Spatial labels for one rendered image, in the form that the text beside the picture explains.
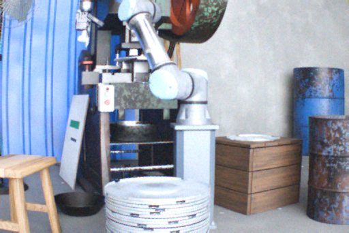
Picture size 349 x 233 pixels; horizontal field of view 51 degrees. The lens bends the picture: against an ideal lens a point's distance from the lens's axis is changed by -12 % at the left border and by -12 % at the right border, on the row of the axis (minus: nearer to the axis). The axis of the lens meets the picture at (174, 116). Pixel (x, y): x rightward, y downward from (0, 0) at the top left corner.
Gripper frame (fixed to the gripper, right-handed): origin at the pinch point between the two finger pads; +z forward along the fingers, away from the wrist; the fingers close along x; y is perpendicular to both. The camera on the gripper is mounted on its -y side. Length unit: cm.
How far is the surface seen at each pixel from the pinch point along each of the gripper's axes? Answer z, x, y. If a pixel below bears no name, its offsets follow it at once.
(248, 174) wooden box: 64, 57, -66
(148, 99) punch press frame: 30.1, 0.1, -35.4
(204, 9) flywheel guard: -23, 8, -66
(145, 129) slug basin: 47, -8, -36
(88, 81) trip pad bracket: 20.2, 2.9, -1.2
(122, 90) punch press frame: 24.9, 0.5, -20.5
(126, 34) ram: -8.9, -15.2, -26.0
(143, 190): 53, 117, 3
